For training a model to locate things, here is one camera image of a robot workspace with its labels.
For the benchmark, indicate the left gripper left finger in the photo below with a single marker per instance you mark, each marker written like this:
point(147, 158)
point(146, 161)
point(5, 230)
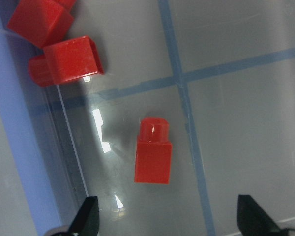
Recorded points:
point(87, 220)

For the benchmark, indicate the red block cluster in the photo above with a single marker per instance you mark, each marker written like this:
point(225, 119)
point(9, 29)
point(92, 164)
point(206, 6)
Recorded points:
point(41, 22)
point(66, 62)
point(67, 4)

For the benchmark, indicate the red block cluster lower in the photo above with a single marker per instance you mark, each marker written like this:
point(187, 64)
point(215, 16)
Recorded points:
point(66, 62)

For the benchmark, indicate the red block cluster middle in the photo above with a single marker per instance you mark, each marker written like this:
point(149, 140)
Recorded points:
point(41, 22)

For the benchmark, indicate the blue plastic tray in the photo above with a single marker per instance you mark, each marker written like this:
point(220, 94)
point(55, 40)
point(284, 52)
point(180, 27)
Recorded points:
point(22, 122)

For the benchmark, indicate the red block lone near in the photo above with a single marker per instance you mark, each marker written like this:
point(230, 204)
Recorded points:
point(153, 152)

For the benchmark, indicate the red block cluster upper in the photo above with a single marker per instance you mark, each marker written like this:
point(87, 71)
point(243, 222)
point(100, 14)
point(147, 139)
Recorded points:
point(67, 4)

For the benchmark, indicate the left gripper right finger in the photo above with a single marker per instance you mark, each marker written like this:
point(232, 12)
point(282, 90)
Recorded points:
point(252, 220)

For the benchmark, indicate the clear plastic storage box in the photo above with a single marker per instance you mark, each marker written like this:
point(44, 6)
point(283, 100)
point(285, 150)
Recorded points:
point(220, 72)

